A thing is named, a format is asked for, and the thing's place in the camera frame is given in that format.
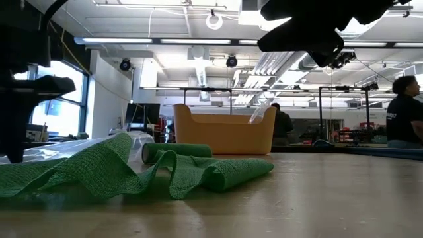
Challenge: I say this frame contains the black ceiling camera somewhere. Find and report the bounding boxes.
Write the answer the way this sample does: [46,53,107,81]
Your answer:
[331,51,357,69]

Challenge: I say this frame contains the yellow hanging cable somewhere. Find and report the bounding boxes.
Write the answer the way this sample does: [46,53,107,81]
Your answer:
[61,29,91,76]

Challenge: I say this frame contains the white coiled cable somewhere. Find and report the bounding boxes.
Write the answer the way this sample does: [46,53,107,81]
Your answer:
[205,13,224,31]

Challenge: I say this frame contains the person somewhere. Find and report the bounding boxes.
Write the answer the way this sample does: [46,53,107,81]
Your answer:
[385,75,423,149]
[270,102,294,147]

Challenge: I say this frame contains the green elastic bandage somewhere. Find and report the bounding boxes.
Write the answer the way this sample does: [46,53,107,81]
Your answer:
[0,132,275,201]

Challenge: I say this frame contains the yellow plastic bin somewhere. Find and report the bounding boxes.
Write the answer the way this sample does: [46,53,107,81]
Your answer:
[173,103,278,156]

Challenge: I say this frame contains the large window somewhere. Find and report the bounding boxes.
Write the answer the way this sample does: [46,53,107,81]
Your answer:
[13,61,90,137]

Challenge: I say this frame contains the black camera gantry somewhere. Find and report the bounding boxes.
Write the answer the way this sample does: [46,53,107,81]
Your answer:
[183,87,233,116]
[318,85,373,139]

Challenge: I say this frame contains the clear plastic zip bag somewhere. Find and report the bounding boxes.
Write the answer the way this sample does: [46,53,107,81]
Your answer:
[0,130,156,165]
[247,97,275,125]

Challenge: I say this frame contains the black computer monitor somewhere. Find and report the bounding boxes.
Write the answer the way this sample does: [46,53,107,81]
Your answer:
[124,102,161,126]

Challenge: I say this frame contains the long ceiling light fixture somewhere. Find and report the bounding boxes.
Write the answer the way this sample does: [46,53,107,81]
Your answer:
[74,36,423,48]

